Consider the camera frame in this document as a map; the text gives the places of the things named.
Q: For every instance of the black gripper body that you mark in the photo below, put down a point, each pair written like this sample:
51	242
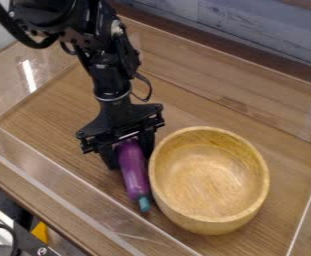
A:
121	121

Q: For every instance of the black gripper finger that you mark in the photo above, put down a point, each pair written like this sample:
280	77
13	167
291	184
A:
148	142
109	157

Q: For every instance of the purple toy eggplant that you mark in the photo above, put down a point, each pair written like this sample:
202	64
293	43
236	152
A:
134	171

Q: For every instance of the brown wooden bowl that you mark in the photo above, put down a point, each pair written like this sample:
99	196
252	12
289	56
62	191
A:
210	179

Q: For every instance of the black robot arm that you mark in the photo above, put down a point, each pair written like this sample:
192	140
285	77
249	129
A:
91	33

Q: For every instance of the yellow black device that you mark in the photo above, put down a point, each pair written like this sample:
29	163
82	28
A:
30	242

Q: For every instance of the clear acrylic tray wall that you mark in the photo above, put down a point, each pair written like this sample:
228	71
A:
210	82

